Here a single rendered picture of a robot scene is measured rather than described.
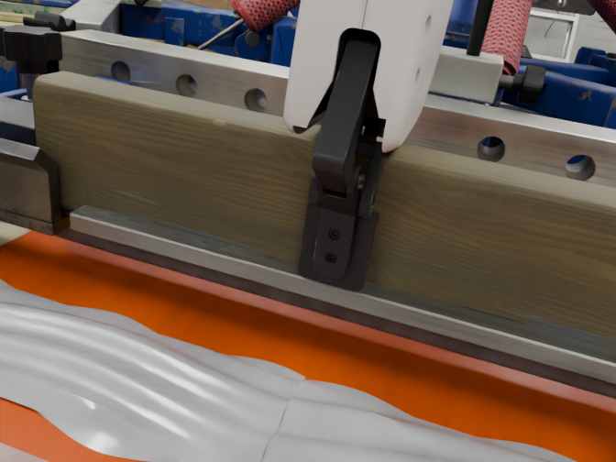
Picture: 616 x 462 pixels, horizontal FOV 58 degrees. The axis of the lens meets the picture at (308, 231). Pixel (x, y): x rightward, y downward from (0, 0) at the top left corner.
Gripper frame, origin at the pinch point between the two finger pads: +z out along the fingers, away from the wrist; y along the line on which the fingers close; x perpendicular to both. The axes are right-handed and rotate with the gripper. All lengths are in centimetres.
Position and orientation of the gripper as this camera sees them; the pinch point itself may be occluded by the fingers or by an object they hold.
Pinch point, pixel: (349, 225)
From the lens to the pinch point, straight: 28.1
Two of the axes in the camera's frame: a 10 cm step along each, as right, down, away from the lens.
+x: 9.5, 2.4, -2.2
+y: -3.0, 3.8, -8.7
